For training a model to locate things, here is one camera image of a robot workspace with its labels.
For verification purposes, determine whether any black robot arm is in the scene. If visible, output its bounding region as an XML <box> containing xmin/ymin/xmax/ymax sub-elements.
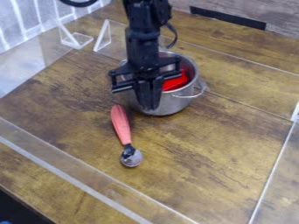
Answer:
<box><xmin>108</xmin><ymin>0</ymin><xmax>181</xmax><ymax>110</ymax></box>

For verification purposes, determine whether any clear acrylic front barrier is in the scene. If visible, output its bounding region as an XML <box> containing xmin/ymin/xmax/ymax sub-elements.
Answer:
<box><xmin>0</xmin><ymin>117</ymin><xmax>198</xmax><ymax>224</ymax></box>

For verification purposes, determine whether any silver metal pot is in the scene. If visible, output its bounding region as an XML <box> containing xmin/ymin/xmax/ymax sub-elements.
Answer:
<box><xmin>118</xmin><ymin>51</ymin><xmax>208</xmax><ymax>116</ymax></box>

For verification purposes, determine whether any clear acrylic right barrier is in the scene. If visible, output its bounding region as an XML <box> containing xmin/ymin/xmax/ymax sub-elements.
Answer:
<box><xmin>248</xmin><ymin>102</ymin><xmax>299</xmax><ymax>224</ymax></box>

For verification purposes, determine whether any red handled ice cream scoop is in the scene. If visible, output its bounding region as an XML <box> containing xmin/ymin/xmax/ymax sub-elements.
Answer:
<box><xmin>110</xmin><ymin>105</ymin><xmax>142</xmax><ymax>168</ymax></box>

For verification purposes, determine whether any clear acrylic bracket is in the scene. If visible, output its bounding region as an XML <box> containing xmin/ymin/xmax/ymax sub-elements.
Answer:
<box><xmin>93</xmin><ymin>19</ymin><xmax>126</xmax><ymax>60</ymax></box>
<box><xmin>56</xmin><ymin>16</ymin><xmax>93</xmax><ymax>50</ymax></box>

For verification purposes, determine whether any black strip on wall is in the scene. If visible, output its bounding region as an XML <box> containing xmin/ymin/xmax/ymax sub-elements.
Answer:
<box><xmin>189</xmin><ymin>6</ymin><xmax>266</xmax><ymax>31</ymax></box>

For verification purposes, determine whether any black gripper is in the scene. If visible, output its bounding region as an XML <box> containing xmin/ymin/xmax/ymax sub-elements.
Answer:
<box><xmin>108</xmin><ymin>35</ymin><xmax>181</xmax><ymax>110</ymax></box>

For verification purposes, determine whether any red block in pot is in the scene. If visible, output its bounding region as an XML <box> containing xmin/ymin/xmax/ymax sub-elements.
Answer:
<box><xmin>162</xmin><ymin>68</ymin><xmax>189</xmax><ymax>91</ymax></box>

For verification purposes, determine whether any clear acrylic bracket left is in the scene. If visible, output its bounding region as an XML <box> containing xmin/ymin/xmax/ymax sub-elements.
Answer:
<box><xmin>56</xmin><ymin>16</ymin><xmax>93</xmax><ymax>50</ymax></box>

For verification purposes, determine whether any clear acrylic bracket right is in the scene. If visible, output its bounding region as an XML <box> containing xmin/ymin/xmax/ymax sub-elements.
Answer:
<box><xmin>93</xmin><ymin>19</ymin><xmax>126</xmax><ymax>60</ymax></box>

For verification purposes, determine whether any clear acrylic barrier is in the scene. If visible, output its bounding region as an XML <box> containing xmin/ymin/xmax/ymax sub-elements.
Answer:
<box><xmin>0</xmin><ymin>117</ymin><xmax>198</xmax><ymax>224</ymax></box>
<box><xmin>248</xmin><ymin>102</ymin><xmax>299</xmax><ymax>224</ymax></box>

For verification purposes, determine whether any black cable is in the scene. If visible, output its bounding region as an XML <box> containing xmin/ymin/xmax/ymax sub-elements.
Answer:
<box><xmin>162</xmin><ymin>23</ymin><xmax>178</xmax><ymax>50</ymax></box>

